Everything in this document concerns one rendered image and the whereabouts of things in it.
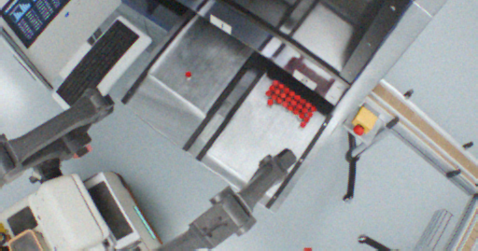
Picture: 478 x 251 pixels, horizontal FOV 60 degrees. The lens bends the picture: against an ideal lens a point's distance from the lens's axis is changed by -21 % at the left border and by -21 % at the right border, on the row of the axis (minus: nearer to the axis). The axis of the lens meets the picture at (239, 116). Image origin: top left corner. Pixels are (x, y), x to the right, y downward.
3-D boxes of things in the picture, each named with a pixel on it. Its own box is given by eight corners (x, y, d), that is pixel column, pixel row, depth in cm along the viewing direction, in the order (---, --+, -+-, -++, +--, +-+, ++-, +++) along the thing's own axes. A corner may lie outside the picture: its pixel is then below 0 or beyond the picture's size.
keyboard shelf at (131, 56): (109, 7, 198) (108, 5, 196) (152, 41, 195) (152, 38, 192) (42, 85, 188) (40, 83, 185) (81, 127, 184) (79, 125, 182)
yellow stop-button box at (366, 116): (359, 106, 173) (365, 101, 166) (374, 118, 172) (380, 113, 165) (349, 124, 171) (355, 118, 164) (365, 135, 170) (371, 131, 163)
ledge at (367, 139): (359, 96, 184) (360, 95, 182) (385, 117, 183) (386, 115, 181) (342, 126, 181) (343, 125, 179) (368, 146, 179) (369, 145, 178)
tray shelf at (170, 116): (195, 4, 191) (195, 1, 189) (347, 105, 183) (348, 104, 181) (116, 99, 179) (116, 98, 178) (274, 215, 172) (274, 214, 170)
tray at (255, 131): (264, 76, 182) (265, 72, 179) (324, 117, 179) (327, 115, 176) (207, 154, 174) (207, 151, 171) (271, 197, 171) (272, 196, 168)
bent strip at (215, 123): (224, 104, 179) (224, 98, 173) (231, 108, 179) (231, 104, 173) (200, 136, 176) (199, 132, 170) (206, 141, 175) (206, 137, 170)
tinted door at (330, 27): (235, 3, 153) (246, -105, 96) (352, 81, 148) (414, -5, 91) (234, 4, 153) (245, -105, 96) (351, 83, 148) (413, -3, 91)
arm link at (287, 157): (261, 159, 145) (279, 183, 144) (291, 136, 149) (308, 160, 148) (250, 166, 156) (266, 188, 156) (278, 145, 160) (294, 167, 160)
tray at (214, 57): (204, 7, 188) (204, 3, 185) (261, 43, 185) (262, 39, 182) (147, 75, 180) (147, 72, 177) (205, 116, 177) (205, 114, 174)
